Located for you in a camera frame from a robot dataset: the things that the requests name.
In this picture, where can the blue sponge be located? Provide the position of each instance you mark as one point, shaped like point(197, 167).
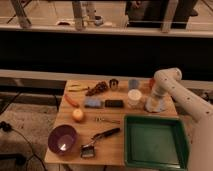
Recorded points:
point(93, 103)

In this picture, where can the metal cup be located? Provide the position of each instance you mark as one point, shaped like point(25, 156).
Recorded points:
point(113, 84)

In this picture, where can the blue grey cup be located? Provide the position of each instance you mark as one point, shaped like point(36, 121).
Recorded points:
point(133, 84)

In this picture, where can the purple bowl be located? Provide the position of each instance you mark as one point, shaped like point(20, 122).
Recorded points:
point(62, 139)

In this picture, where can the yellow handled pliers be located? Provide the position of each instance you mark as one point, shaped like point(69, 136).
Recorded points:
point(77, 88)

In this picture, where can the black rectangular block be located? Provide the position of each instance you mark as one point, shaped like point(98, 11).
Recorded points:
point(114, 103)

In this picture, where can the blue grey towel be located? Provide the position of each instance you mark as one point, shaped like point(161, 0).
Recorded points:
point(161, 108)

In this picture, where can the black handled brush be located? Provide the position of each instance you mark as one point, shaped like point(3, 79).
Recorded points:
point(88, 150)

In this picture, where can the orange fruit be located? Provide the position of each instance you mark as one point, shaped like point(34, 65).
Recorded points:
point(78, 115)

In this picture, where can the green plastic tray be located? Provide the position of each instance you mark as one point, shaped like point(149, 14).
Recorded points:
point(155, 143)

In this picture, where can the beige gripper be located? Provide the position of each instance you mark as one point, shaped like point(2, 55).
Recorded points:
point(152, 104)

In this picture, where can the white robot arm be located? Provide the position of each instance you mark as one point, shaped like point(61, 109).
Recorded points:
point(201, 151)

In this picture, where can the white lidded container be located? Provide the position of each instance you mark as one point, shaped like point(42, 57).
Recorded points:
point(134, 97)

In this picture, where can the person in background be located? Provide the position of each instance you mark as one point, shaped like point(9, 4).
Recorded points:
point(150, 13)

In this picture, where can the brown grape bunch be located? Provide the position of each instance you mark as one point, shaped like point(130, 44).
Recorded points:
point(97, 89)

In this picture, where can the red bowl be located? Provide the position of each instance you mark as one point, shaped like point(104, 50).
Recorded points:
point(151, 83)

